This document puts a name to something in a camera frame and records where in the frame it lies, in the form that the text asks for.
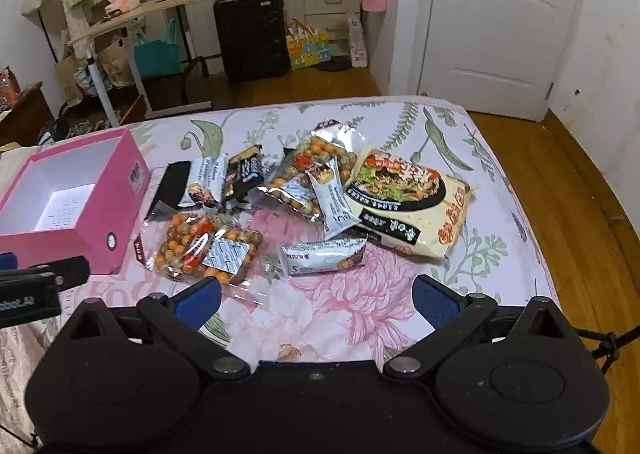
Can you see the white snack packet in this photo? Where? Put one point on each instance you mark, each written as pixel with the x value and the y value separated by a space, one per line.
pixel 332 201
pixel 202 179
pixel 322 256

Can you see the wooden cabinet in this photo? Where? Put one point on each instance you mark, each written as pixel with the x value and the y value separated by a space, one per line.
pixel 25 116

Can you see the black bag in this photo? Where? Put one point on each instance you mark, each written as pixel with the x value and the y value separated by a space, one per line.
pixel 52 129

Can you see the teal shopping bag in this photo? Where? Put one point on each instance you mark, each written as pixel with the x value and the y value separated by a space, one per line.
pixel 157 54

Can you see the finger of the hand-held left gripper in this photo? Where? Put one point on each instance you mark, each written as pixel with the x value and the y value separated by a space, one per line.
pixel 7 261
pixel 67 271

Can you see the flat black snack packet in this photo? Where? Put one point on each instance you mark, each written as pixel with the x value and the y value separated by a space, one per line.
pixel 167 186

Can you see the folding side table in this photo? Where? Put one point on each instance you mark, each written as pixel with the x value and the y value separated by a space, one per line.
pixel 165 5

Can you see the colourful cardboard box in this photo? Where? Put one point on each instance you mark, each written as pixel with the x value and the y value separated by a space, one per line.
pixel 307 51

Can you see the white paper bag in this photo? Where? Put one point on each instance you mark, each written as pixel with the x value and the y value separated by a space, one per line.
pixel 357 41

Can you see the dark round floor pad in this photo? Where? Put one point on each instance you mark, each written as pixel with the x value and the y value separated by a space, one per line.
pixel 332 65

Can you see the pink plush item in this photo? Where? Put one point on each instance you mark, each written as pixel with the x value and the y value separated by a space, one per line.
pixel 122 2

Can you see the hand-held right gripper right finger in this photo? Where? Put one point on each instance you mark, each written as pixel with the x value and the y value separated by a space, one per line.
pixel 435 301

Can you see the clear bag of coated peanuts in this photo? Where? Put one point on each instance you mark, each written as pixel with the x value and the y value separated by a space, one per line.
pixel 320 149
pixel 195 244

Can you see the black glossy snack packet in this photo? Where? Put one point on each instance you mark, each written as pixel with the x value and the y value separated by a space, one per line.
pixel 243 173

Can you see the black suitcase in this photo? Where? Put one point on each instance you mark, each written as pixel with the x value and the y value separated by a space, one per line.
pixel 252 34

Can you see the brown paper bag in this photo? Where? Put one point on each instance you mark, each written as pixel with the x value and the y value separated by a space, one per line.
pixel 117 63
pixel 67 80

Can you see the large yellow noodle packet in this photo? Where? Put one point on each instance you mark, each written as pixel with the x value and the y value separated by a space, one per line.
pixel 405 206

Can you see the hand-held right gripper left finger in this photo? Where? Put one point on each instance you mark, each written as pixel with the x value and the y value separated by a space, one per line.
pixel 200 299

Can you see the white door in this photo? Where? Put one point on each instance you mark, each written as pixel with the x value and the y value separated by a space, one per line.
pixel 500 34

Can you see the pink cardboard box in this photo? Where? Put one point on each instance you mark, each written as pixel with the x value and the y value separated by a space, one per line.
pixel 117 174

